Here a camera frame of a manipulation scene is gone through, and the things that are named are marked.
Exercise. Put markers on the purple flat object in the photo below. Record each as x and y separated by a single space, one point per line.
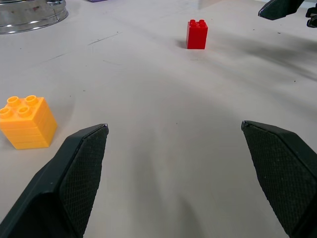
97 0

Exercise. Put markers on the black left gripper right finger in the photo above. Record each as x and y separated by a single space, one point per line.
282 171

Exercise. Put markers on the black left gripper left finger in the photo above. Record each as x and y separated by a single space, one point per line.
67 183

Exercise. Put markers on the red toy brick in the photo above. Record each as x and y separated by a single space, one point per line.
196 34

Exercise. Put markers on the yellow toy brick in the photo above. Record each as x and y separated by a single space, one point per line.
26 124

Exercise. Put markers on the silver metal round container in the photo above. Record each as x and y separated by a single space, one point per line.
29 13

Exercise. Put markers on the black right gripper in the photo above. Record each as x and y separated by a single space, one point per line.
312 17

